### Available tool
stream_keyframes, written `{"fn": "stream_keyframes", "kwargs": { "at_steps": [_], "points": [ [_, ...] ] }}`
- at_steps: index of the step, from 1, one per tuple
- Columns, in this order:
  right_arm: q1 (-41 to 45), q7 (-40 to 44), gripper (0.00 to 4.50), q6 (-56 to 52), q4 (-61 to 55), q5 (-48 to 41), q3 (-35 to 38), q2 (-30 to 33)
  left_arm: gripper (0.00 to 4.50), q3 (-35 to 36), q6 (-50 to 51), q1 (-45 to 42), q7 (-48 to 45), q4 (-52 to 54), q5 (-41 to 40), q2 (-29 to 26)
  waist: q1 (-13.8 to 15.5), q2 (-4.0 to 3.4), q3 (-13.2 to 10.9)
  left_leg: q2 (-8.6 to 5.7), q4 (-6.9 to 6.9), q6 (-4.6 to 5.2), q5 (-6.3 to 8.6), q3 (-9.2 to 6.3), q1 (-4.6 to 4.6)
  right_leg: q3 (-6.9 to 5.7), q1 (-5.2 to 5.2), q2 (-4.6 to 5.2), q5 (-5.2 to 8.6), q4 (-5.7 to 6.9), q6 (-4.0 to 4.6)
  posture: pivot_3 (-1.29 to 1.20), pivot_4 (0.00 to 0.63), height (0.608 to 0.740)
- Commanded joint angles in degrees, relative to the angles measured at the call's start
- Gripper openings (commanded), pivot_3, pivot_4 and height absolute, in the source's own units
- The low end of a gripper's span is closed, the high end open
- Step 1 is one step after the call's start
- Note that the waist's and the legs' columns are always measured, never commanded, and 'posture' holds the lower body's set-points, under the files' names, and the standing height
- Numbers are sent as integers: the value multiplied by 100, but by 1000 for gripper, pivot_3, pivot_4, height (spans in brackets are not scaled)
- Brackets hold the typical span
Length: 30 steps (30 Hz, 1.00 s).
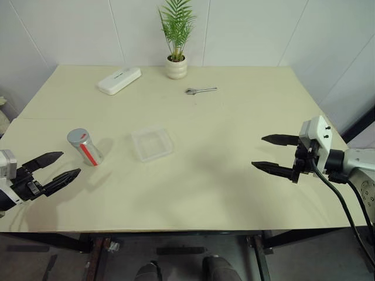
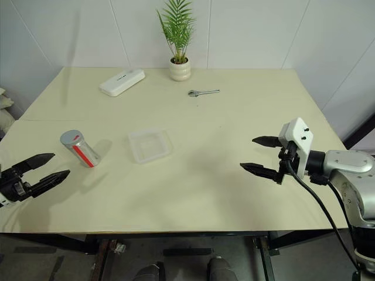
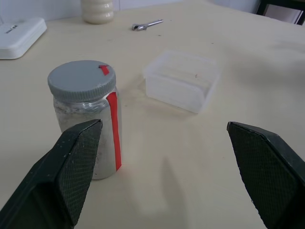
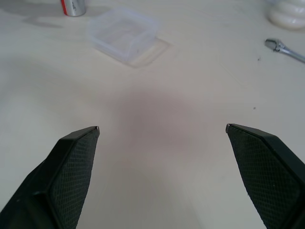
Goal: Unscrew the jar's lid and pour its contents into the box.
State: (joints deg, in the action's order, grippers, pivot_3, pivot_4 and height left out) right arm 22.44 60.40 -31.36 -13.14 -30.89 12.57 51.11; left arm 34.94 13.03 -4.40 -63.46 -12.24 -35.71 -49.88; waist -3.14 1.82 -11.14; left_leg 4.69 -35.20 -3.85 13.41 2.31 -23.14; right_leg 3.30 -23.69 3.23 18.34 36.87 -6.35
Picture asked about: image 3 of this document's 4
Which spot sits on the white ribbed plant pot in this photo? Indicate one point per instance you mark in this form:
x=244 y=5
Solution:
x=97 y=12

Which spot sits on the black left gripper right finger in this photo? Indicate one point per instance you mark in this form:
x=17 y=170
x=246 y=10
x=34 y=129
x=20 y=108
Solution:
x=269 y=171

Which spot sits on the grey cup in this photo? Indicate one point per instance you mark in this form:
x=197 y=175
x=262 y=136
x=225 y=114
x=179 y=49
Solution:
x=107 y=143

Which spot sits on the translucent plastic box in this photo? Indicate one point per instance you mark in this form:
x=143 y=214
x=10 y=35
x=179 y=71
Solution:
x=181 y=78

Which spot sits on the silver metal wrench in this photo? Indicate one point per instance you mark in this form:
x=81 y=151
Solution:
x=147 y=23

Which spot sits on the white flat rectangular box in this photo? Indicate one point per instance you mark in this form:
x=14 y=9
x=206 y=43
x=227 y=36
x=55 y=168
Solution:
x=19 y=35

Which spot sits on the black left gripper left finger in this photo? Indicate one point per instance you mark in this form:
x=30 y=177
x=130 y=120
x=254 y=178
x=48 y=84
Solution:
x=59 y=171

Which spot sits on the black metal furniture frame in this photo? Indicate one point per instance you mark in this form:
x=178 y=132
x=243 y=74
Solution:
x=262 y=7

